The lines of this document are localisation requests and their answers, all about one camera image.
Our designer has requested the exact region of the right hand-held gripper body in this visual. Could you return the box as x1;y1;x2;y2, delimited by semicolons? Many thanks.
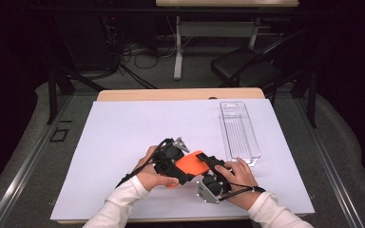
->
197;173;232;204

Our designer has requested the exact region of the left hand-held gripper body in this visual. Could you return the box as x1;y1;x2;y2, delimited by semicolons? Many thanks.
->
153;136;190;175

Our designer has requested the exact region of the orange phone case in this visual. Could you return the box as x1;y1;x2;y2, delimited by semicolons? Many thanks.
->
166;150;211;189

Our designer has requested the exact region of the person's left hand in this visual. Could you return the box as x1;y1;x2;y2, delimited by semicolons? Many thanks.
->
136;145;180;192

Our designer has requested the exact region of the person's right hand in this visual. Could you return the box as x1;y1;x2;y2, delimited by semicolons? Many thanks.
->
214;157;260;210

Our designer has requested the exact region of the clear plastic tray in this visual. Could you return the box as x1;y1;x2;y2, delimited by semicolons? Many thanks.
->
218;101;262;168

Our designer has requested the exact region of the white table sheet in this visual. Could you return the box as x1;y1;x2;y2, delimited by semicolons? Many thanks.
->
49;98;316;221

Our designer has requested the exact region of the wooden table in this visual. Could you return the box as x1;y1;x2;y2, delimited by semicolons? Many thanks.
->
56;87;312;225

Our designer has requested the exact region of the black folding chair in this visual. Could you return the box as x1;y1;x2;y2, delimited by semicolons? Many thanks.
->
210;28;312;96

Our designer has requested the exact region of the black metal stand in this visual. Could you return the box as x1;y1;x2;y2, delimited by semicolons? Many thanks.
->
293;67;317;128
46;18;108;125

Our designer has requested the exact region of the dark equipment rack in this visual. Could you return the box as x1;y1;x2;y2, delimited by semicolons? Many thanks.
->
53;12;123;73

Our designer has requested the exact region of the white-legged desk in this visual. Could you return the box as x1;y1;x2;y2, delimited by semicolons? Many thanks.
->
155;0;299;81

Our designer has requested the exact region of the right hand-held gripper cable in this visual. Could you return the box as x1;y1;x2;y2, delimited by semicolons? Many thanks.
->
218;181;266;202

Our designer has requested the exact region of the hand-held gripper cable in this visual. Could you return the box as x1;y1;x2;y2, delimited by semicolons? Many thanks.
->
115;138;174;189
218;181;266;202

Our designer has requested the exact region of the left hand-held gripper cable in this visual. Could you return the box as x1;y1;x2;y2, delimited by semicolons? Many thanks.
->
115;138;174;189

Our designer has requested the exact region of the bundle of floor cables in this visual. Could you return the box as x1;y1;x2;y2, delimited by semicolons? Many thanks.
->
120;37;179;69

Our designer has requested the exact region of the metal floor rail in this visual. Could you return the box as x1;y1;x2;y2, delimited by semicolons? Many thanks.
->
0;94;74;228
293;98;365;228

